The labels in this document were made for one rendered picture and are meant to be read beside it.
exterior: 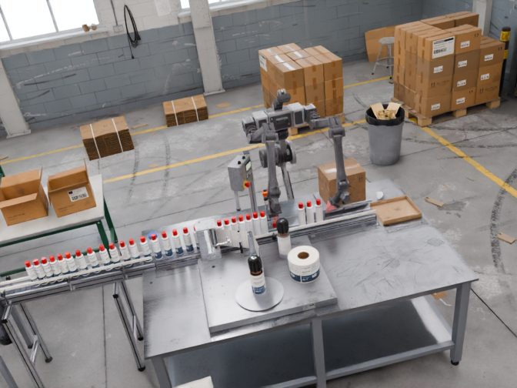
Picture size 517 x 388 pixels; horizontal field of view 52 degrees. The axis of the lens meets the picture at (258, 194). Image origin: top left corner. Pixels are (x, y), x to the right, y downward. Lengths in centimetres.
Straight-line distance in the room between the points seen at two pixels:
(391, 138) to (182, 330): 369
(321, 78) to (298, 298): 429
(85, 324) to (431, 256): 293
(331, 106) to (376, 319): 388
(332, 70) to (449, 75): 147
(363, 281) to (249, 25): 621
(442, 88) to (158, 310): 491
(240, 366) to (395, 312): 123
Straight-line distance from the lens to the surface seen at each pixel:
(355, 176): 404
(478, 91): 758
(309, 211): 381
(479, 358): 426
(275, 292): 336
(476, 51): 732
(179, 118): 802
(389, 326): 407
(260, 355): 392
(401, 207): 416
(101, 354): 460
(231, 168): 355
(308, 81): 706
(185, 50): 888
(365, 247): 376
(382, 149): 626
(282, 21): 915
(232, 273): 357
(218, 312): 332
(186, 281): 367
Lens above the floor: 317
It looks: 32 degrees down
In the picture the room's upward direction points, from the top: 8 degrees counter-clockwise
